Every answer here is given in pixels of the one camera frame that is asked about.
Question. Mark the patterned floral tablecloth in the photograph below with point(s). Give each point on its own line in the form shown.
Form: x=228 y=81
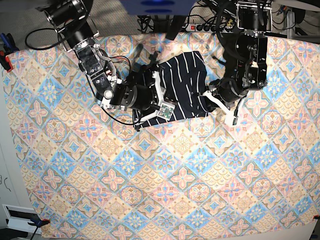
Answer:
x=94 y=177

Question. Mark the blue clamp lower left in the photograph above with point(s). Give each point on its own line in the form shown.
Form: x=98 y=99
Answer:
x=38 y=223

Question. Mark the white power strip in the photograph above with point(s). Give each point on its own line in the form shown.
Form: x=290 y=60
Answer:
x=225 y=27

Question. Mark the white wall vent panel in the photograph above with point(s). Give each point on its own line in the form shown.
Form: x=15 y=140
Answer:
x=19 y=218

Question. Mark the blue clamp upper left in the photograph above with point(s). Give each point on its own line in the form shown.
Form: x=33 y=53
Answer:
x=9 y=47

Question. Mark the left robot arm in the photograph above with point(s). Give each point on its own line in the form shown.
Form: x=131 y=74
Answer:
x=246 y=46

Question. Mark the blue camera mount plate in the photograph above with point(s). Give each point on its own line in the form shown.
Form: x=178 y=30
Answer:
x=157 y=7

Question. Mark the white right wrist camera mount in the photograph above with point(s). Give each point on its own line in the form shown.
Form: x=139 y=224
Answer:
x=162 y=109

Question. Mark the orange clamp lower right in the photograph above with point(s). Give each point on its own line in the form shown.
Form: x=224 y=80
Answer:
x=317 y=217

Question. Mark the blue clamp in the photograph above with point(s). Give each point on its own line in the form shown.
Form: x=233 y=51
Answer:
x=38 y=223
x=9 y=47

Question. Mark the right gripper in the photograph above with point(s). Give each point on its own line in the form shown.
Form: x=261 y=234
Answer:
x=140 y=91

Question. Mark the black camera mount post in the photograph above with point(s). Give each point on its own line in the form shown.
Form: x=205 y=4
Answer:
x=175 y=27

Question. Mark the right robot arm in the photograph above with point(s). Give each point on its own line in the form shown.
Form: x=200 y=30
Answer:
x=69 y=20

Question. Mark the navy white striped T-shirt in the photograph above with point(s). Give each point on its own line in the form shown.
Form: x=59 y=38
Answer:
x=184 y=78

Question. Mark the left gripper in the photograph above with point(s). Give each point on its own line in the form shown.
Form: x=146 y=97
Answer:
x=226 y=90

